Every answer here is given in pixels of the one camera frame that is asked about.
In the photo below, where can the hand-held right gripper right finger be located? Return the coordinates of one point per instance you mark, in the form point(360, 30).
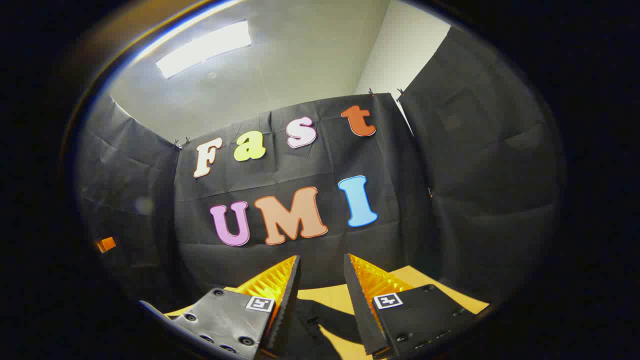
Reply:
point(357, 305)

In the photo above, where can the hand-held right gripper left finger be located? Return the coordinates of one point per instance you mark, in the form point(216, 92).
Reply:
point(286, 300)

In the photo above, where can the ceiling light panel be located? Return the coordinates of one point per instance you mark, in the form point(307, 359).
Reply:
point(202, 49)

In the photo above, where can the black garment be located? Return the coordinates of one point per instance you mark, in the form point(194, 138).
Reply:
point(305, 330)

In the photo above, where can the black backdrop cloth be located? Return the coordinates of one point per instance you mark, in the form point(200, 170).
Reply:
point(310, 165)

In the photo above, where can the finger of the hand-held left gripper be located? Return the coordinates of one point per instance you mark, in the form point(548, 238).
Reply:
point(105, 244)

